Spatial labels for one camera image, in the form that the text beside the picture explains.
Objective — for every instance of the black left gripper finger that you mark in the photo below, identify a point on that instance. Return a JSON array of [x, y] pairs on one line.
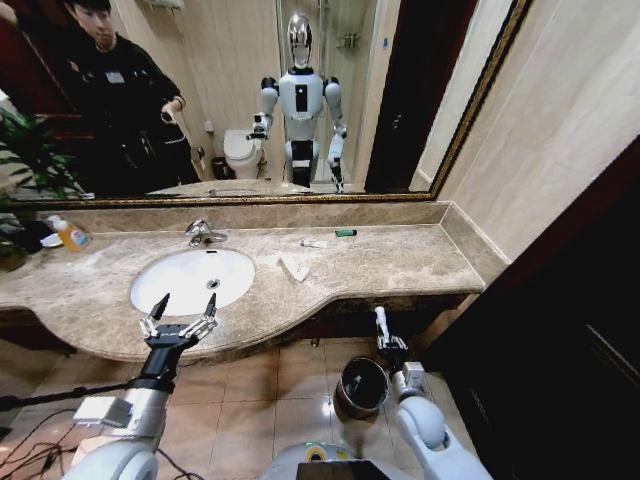
[[159, 311], [210, 309]]

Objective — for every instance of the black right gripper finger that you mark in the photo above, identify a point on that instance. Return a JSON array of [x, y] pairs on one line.
[[401, 343], [383, 343]]

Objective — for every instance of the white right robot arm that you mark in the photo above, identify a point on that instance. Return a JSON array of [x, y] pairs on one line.
[[425, 420]]

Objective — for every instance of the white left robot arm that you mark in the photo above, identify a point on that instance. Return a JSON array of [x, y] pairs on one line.
[[135, 420]]

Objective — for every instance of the metal sink drain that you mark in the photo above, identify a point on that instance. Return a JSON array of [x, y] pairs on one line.
[[213, 284]]

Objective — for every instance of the white oval sink basin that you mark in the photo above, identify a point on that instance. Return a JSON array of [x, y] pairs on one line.
[[185, 280]]

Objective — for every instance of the round metal trash bin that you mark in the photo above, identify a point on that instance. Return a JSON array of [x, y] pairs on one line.
[[362, 385]]

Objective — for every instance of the chrome sink faucet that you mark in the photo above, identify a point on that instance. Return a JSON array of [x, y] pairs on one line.
[[202, 232]]

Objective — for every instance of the white paper packet trash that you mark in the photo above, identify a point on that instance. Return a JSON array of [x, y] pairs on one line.
[[295, 267]]

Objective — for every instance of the orange liquid soap bottle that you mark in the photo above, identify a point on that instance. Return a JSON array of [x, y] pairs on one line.
[[75, 237]]

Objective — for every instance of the small green packet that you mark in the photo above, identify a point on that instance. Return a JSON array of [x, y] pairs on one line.
[[346, 232]]

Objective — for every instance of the small white tube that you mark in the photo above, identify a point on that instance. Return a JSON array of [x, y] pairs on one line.
[[314, 244]]

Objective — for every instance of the white robot front shell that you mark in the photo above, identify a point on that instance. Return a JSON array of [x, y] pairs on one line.
[[320, 457]]

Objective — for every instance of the white soap dish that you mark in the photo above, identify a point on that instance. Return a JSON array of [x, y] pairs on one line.
[[50, 241]]

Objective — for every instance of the dark wooden door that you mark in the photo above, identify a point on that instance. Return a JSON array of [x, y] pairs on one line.
[[550, 325]]

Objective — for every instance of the green leafy plant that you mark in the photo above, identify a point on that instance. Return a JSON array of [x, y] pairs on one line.
[[35, 155]]

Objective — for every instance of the gold framed wall mirror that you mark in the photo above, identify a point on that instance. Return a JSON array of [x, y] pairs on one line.
[[230, 75]]

